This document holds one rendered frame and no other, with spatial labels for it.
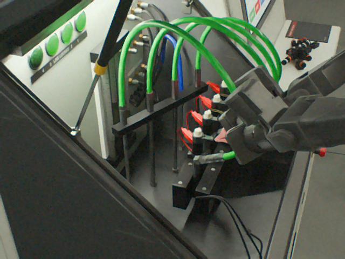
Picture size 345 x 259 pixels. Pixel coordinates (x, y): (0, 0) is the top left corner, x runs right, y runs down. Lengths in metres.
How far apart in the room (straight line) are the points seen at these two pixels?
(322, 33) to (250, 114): 1.27
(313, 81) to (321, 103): 0.28
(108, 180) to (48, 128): 0.14
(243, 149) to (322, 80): 0.22
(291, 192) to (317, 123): 0.62
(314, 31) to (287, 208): 0.97
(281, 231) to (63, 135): 0.59
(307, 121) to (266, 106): 0.10
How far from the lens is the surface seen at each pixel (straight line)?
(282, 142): 0.78
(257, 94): 0.81
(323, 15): 4.75
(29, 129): 0.92
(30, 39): 0.96
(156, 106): 1.34
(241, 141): 0.92
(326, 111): 0.73
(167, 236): 0.94
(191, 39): 0.97
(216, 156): 1.06
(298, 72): 1.78
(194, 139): 1.20
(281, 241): 1.21
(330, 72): 1.04
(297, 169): 1.40
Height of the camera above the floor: 1.85
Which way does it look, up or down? 36 degrees down
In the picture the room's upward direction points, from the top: 1 degrees counter-clockwise
